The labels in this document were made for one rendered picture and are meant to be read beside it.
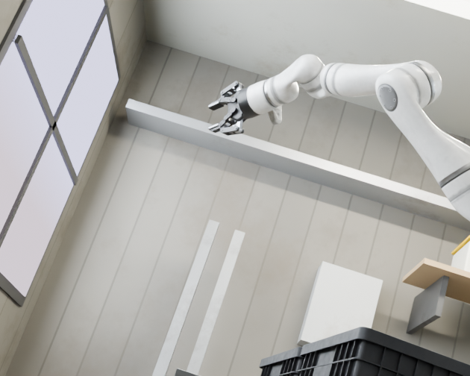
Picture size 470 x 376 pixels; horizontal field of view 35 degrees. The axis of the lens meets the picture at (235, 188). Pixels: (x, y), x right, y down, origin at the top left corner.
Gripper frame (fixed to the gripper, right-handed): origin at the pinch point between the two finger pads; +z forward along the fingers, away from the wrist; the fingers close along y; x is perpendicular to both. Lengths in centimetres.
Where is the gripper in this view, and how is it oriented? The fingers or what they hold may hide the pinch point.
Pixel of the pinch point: (214, 117)
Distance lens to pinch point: 188.4
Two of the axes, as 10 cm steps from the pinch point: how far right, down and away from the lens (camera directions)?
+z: -7.4, 2.4, 6.3
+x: 6.7, 2.6, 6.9
